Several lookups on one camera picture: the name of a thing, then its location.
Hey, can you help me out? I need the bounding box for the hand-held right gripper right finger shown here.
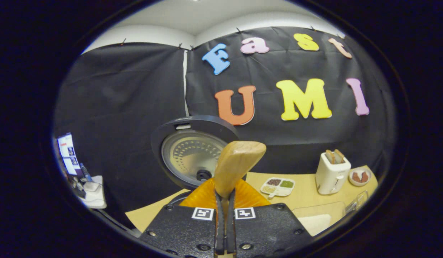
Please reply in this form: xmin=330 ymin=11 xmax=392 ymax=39
xmin=227 ymin=178 xmax=313 ymax=258

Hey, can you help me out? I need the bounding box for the round white plate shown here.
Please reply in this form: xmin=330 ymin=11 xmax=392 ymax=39
xmin=348 ymin=167 xmax=372 ymax=187

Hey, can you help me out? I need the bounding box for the wooden spoon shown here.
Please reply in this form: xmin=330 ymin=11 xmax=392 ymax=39
xmin=214 ymin=141 xmax=267 ymax=230

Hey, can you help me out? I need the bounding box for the white device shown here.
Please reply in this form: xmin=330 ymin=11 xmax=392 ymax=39
xmin=78 ymin=176 xmax=107 ymax=209

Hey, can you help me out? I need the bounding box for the white divided bean dish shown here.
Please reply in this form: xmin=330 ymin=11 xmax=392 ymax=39
xmin=260 ymin=177 xmax=295 ymax=199

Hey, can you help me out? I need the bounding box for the wall poster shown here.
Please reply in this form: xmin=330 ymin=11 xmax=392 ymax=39
xmin=57 ymin=133 xmax=86 ymax=178

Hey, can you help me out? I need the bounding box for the white toaster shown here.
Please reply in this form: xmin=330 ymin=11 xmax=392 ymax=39
xmin=315 ymin=152 xmax=352 ymax=195

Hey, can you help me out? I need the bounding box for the black and silver rice cooker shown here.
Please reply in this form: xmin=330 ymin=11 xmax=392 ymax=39
xmin=151 ymin=115 xmax=247 ymax=206

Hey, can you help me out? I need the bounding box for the clear glass container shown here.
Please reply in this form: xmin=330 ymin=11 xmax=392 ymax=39
xmin=292 ymin=201 xmax=347 ymax=237

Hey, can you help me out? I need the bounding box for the metal wire chopstick holder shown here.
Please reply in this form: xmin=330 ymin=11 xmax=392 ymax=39
xmin=345 ymin=191 xmax=369 ymax=215

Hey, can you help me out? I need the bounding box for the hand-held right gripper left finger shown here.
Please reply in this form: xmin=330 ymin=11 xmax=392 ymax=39
xmin=139 ymin=178 xmax=225 ymax=257

